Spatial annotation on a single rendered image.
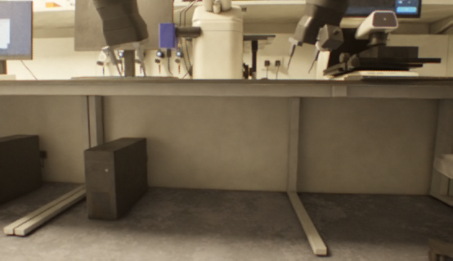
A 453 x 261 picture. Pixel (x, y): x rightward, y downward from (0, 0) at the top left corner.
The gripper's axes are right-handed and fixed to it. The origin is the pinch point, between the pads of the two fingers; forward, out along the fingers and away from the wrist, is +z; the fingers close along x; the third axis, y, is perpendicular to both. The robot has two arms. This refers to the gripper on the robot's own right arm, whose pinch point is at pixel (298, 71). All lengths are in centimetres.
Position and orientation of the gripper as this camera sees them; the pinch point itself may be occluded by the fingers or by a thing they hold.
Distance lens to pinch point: 53.8
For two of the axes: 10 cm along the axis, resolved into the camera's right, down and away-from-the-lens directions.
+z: -1.8, 8.7, 4.6
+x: 9.8, 1.1, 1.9
